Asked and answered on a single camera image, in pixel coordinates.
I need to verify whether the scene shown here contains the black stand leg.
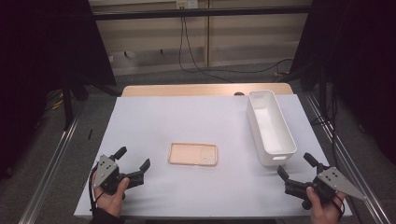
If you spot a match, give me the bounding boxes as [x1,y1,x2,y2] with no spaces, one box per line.
[60,74,77,132]

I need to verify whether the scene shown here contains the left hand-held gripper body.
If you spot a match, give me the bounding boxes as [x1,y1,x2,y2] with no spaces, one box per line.
[92,154,146,196]

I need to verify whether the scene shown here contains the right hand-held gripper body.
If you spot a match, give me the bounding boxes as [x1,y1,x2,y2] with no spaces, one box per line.
[284,164,367,210]

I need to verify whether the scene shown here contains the left hand-held gripper cable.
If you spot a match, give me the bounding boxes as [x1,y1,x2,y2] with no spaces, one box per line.
[88,167,106,213]

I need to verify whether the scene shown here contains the white table cover sheet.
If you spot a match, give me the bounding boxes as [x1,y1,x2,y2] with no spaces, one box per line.
[74,93,353,218]

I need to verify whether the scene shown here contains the person's left hand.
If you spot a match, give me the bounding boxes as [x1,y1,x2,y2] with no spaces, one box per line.
[93,176,131,218]

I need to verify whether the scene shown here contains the black curtain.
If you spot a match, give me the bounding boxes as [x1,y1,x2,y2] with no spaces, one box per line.
[0,0,118,182]
[289,0,396,166]

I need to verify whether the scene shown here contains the white plastic storage bin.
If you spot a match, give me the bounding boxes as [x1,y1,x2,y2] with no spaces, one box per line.
[247,90,298,168]

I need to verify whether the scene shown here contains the wooden table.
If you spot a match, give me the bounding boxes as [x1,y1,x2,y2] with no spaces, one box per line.
[120,82,294,98]

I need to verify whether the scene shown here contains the black floor cables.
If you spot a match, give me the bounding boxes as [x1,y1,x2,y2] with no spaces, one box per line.
[310,86,344,175]

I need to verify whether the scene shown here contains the white wall socket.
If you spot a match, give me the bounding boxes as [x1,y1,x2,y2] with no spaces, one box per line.
[176,0,199,10]

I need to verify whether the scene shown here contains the black horizontal frame bar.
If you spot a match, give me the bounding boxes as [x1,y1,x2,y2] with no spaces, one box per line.
[92,5,314,21]

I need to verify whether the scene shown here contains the beige phone case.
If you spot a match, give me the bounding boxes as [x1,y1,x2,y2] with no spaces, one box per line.
[167,142,219,168]

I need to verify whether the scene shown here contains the black wall cable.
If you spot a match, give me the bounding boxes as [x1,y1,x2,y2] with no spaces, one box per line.
[177,16,233,84]
[183,16,294,75]

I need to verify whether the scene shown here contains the yellow floor cable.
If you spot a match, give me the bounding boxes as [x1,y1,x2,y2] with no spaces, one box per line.
[46,89,65,112]

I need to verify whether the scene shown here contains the hand-held gripper cable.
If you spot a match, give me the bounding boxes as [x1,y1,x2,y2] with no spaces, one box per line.
[88,167,106,213]
[330,192,346,222]

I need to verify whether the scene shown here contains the person's right hand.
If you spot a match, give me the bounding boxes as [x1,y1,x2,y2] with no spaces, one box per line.
[305,186,347,224]

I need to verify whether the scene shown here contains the right hand-held gripper cable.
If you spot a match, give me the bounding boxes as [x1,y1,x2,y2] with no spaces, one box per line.
[330,192,346,222]

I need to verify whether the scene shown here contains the metal floor rail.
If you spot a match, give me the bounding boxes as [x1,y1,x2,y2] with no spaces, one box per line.
[304,92,394,224]
[18,119,83,224]

